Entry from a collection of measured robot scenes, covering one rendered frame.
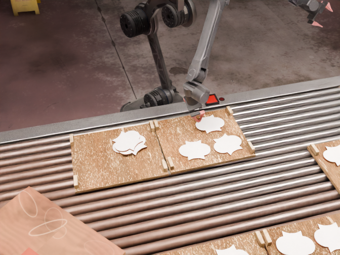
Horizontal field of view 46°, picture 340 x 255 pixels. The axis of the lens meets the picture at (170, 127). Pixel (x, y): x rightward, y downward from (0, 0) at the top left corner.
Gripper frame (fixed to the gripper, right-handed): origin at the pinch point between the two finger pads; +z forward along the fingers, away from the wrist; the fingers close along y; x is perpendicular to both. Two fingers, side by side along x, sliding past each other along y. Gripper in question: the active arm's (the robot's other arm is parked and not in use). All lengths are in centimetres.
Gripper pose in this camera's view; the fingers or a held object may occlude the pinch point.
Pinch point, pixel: (196, 114)
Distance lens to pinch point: 196.8
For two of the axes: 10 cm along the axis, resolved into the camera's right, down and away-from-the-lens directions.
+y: -2.6, -6.9, 6.8
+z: 2.1, 6.4, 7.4
